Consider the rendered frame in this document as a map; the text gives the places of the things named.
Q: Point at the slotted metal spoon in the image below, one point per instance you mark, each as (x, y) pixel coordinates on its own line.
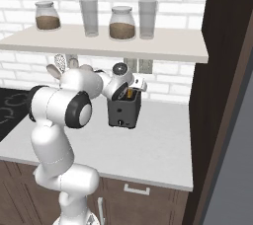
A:
(59, 61)

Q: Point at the brown cupboard door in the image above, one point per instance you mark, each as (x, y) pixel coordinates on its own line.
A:
(138, 214)
(18, 196)

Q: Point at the large glass jar brown contents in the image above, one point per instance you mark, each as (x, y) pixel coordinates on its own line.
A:
(122, 25)

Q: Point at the black hob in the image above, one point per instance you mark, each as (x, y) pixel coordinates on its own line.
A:
(11, 110)

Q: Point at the small glass jar brown contents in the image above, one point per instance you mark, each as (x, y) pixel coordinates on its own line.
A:
(47, 16)

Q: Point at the wooden spoon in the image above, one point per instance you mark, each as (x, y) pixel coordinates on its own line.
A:
(53, 70)

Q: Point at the grey fridge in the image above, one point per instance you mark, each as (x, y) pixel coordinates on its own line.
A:
(235, 176)

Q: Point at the tall clear glass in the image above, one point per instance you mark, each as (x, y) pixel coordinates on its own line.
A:
(147, 18)
(89, 16)

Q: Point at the cream wall shelf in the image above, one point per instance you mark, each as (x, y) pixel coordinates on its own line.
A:
(108, 43)

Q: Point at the dark grey toaster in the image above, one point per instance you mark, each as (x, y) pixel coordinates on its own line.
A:
(124, 112)

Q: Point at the toaster lever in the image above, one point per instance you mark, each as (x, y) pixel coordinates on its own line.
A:
(120, 122)

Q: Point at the tall dark brown cabinet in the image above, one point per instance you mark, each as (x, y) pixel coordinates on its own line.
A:
(220, 54)

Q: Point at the orange bread slice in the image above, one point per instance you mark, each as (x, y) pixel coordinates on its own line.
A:
(129, 94)

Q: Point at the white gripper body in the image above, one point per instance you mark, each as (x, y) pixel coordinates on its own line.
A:
(141, 85)

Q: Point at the grey wall socket plate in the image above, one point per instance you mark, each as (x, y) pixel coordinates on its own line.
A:
(145, 66)
(131, 64)

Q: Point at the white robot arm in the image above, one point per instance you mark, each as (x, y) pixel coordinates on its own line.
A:
(52, 143)

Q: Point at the brown drawer front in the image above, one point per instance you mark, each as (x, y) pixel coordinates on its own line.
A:
(164, 192)

